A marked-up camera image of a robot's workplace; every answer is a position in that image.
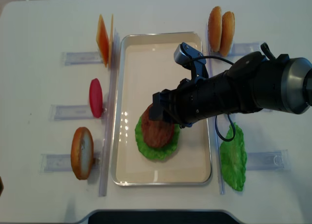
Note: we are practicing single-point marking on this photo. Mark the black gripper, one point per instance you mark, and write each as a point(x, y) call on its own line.
point(194, 101)

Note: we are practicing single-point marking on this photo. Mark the brown meat patty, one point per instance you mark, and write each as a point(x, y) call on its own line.
point(156, 134)

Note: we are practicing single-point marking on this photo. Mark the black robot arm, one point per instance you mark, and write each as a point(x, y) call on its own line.
point(256, 81)

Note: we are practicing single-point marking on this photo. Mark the lettuce leaf on tray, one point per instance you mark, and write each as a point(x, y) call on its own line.
point(156, 153)

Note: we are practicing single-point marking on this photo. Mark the upright tomato slice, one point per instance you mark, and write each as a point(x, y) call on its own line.
point(96, 98)

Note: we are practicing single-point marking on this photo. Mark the upright lettuce leaf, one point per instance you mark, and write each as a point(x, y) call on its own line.
point(233, 160)

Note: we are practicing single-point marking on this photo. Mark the orange cheese slice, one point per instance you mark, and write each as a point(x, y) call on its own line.
point(102, 40)

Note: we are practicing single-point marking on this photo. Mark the silver metal tray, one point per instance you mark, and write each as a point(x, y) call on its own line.
point(147, 66)

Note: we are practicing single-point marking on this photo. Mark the bun half left rack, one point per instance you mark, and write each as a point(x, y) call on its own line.
point(82, 153)

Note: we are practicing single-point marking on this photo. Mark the left clear acrylic rack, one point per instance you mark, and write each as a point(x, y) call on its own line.
point(61, 162)

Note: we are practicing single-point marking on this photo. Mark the clear acrylic rack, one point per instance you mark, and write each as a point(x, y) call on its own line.
point(277, 160)
point(61, 162)

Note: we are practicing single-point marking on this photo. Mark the dark base at bottom edge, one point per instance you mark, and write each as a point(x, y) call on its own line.
point(160, 217)

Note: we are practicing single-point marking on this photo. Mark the left bun top right rack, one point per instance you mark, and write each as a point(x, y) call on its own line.
point(215, 28)

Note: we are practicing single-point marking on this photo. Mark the right clear acrylic rack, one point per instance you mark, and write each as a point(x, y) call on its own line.
point(277, 160)

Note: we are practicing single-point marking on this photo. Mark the black object lower left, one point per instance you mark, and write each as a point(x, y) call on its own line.
point(1, 186)

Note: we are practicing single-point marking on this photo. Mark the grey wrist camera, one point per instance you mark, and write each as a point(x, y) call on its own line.
point(185, 54)

